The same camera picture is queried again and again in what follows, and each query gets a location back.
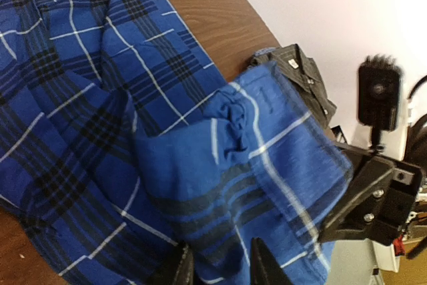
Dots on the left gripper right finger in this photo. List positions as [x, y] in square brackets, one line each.
[264, 269]

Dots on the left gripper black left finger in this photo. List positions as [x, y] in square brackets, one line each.
[176, 269]

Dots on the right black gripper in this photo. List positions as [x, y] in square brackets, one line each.
[379, 197]

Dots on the blue plaid long sleeve shirt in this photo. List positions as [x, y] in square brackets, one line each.
[120, 139]

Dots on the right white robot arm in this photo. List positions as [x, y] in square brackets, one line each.
[395, 143]

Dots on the dark striped folded shirt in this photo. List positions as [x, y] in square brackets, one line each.
[304, 75]

